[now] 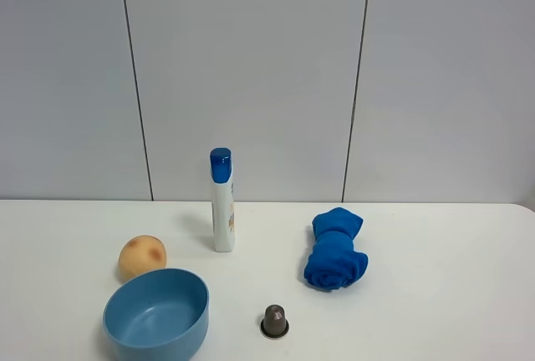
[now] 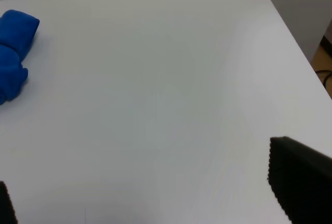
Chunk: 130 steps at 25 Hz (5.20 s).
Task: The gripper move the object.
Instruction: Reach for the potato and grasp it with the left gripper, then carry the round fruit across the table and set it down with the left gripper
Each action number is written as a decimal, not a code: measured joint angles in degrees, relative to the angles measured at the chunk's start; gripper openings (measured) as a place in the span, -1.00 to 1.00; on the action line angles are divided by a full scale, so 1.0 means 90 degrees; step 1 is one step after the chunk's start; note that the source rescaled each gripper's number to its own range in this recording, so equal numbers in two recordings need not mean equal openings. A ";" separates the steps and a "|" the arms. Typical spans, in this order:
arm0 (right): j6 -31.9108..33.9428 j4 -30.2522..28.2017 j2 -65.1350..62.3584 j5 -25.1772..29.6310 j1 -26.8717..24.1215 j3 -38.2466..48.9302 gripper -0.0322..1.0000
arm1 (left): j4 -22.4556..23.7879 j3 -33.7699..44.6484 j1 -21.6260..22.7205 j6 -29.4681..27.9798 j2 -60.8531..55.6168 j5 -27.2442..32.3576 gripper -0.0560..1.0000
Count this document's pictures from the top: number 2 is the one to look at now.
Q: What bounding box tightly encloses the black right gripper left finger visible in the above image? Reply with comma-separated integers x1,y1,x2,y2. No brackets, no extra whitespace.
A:
0,181,18,224

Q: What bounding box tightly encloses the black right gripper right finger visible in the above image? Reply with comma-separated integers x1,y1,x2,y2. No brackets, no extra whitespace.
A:
268,136,331,223

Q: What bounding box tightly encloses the rolled blue towel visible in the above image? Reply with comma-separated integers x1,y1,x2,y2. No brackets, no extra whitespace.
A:
1,9,39,104

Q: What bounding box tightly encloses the black floor cable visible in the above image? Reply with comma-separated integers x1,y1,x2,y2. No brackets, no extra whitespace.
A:
315,70,332,100

